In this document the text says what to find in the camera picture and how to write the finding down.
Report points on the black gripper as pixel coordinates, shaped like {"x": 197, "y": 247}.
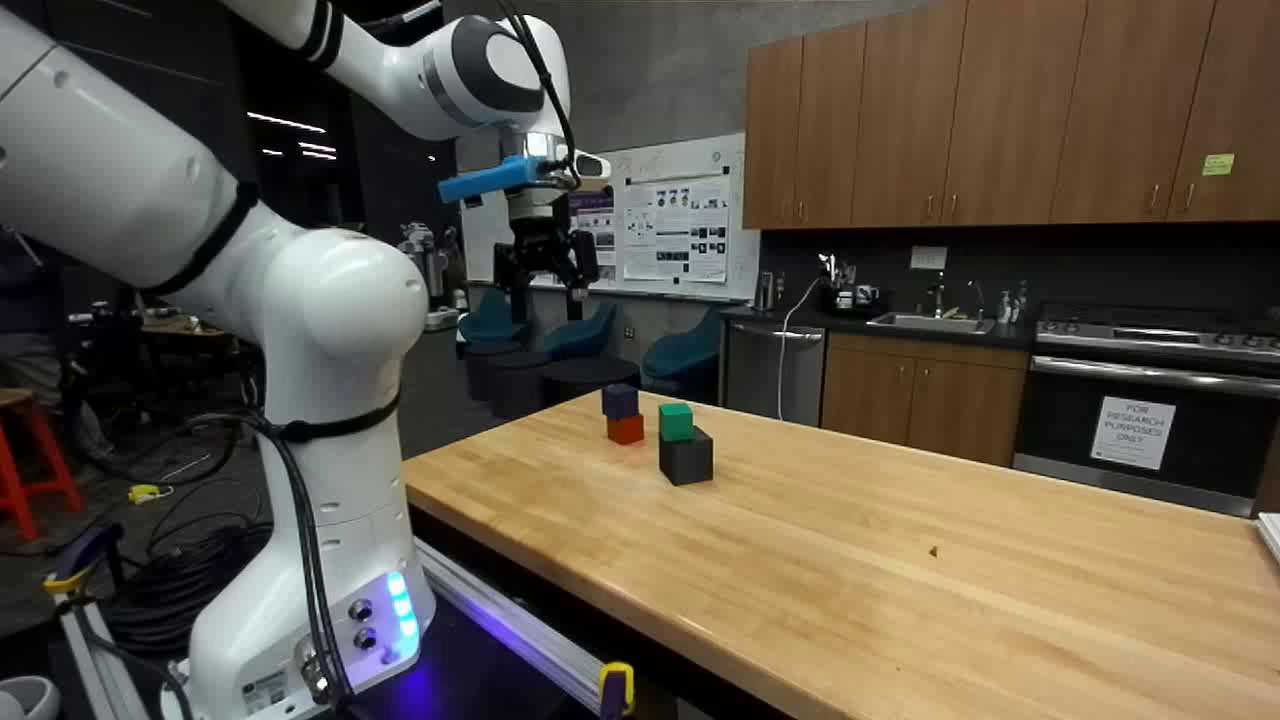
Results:
{"x": 544, "y": 247}

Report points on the green cube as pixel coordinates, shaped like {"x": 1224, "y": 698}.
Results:
{"x": 679, "y": 421}

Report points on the black cube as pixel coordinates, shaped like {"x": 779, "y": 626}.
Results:
{"x": 684, "y": 457}

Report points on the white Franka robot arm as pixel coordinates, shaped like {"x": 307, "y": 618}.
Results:
{"x": 307, "y": 306}

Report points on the dark blue cube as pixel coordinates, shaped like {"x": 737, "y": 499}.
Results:
{"x": 619, "y": 402}

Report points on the white poster board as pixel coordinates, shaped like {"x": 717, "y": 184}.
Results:
{"x": 683, "y": 227}

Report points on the red cube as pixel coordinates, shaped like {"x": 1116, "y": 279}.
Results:
{"x": 624, "y": 428}

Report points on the stainless steel dishwasher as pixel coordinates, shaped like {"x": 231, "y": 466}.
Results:
{"x": 775, "y": 375}

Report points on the steel kitchen sink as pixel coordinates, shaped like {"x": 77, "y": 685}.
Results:
{"x": 930, "y": 320}

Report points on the wooden lower sink cabinet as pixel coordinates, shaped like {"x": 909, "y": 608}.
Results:
{"x": 923, "y": 394}

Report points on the chrome sink faucet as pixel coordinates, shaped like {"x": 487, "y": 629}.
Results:
{"x": 941, "y": 294}

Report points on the yellow black clamp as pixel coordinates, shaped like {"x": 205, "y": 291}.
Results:
{"x": 615, "y": 690}

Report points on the yellow floor tool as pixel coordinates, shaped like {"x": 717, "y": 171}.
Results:
{"x": 147, "y": 495}

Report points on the red legged wooden stool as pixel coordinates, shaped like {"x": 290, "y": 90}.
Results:
{"x": 35, "y": 455}

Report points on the blue yellow clamp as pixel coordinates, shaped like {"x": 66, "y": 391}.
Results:
{"x": 73, "y": 566}

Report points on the white paper sign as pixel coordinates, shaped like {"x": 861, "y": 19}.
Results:
{"x": 1133, "y": 433}

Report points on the black oven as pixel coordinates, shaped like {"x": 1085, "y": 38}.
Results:
{"x": 1201, "y": 427}

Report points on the green sticky note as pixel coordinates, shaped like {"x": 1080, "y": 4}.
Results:
{"x": 1216, "y": 165}

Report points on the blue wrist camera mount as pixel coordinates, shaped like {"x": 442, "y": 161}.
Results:
{"x": 487, "y": 176}

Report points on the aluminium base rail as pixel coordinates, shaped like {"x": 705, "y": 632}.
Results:
{"x": 522, "y": 620}

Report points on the white wall outlet plate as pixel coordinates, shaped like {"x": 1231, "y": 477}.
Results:
{"x": 930, "y": 258}

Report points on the wooden upper wall cabinets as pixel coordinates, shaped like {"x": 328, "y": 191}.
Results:
{"x": 1003, "y": 106}

